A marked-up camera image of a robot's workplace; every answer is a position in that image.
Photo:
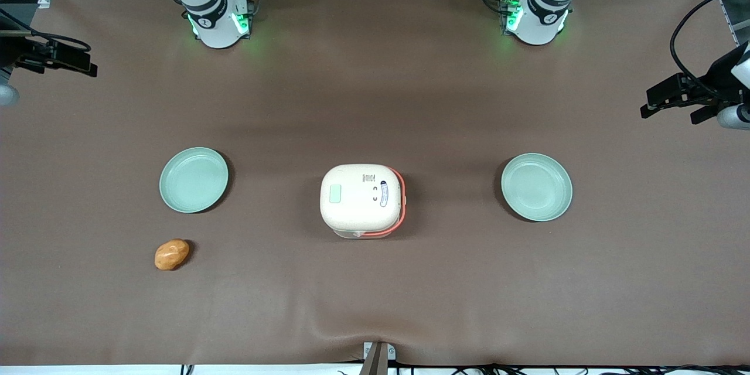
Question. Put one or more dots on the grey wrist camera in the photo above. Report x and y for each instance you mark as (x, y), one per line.
(7, 95)
(735, 117)

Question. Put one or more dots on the brown table cover mat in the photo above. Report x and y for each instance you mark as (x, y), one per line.
(375, 99)

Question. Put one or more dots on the pale green round plate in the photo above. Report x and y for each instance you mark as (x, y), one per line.
(194, 180)
(536, 187)

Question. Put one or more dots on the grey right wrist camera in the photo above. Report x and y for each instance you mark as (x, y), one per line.
(7, 95)

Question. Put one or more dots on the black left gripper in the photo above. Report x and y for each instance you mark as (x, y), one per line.
(718, 72)

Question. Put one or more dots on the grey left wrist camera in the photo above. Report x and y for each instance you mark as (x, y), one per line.
(735, 117)

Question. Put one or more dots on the orange-brown bread roll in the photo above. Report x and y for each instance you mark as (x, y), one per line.
(171, 254)

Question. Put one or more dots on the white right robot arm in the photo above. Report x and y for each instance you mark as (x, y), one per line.
(214, 23)

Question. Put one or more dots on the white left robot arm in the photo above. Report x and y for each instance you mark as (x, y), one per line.
(536, 26)

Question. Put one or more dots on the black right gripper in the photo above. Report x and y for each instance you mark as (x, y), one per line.
(13, 50)

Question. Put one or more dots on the grey metal camera post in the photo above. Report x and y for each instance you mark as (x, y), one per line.
(376, 360)

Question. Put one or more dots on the cream rice cooker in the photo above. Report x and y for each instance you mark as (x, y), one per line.
(357, 196)

